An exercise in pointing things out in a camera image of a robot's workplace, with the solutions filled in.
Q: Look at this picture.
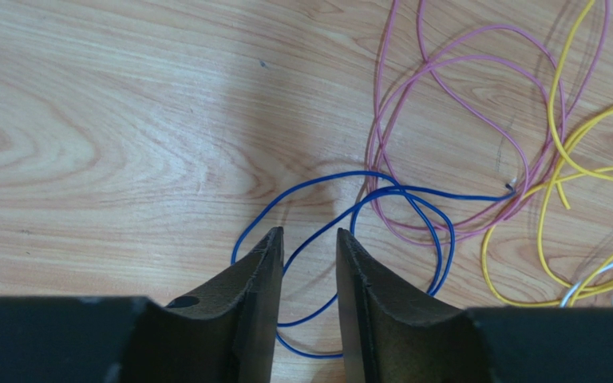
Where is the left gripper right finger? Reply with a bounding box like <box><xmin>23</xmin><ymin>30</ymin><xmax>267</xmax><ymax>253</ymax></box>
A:
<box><xmin>336</xmin><ymin>229</ymin><xmax>613</xmax><ymax>382</ymax></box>

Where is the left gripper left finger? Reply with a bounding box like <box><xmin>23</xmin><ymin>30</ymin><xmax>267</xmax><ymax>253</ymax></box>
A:
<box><xmin>0</xmin><ymin>227</ymin><xmax>283</xmax><ymax>382</ymax></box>

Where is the yellow cable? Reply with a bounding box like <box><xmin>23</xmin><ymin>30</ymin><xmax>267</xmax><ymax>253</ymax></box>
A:
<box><xmin>481</xmin><ymin>0</ymin><xmax>613</xmax><ymax>308</ymax></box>

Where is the pink cable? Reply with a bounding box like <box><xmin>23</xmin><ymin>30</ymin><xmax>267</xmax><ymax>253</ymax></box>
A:
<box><xmin>365</xmin><ymin>0</ymin><xmax>611</xmax><ymax>247</ymax></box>

